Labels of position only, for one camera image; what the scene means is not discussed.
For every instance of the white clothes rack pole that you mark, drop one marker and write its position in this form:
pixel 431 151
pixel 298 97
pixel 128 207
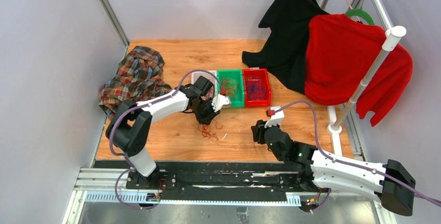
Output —
pixel 393 36

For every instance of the green plastic bin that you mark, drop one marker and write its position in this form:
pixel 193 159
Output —
pixel 232 83

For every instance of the red t-shirt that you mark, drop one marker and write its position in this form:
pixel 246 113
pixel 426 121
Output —
pixel 340 51

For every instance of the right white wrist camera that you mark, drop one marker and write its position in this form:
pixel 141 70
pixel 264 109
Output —
pixel 276 116

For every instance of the slotted aluminium rail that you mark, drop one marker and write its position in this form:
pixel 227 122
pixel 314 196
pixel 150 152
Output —
pixel 115 185

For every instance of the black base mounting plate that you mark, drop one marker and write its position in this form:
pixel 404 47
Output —
pixel 221 174

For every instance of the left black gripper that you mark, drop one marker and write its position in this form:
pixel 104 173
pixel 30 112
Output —
pixel 208 118

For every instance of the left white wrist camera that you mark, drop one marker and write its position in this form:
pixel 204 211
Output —
pixel 220 101

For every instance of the plaid flannel shirt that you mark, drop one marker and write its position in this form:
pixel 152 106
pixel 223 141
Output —
pixel 138 78

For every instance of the green hanger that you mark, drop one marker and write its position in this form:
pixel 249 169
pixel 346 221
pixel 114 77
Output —
pixel 361 14

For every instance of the white plastic bin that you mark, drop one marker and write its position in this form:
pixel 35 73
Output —
pixel 211 75

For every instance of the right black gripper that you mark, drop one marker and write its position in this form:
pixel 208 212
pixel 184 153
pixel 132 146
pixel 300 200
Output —
pixel 259 130

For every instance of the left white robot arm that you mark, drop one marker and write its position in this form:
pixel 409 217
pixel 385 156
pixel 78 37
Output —
pixel 130 126

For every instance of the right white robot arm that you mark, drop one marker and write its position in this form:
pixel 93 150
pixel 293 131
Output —
pixel 389 184

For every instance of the black t-shirt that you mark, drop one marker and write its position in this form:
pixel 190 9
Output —
pixel 284 53

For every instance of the metal rack top bar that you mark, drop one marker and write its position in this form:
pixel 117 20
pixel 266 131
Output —
pixel 382 14

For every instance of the red plastic bin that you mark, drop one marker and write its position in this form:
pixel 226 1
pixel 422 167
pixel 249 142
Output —
pixel 257 88

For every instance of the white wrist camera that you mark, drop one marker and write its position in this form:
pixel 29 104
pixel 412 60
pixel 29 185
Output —
pixel 220 101
pixel 276 116

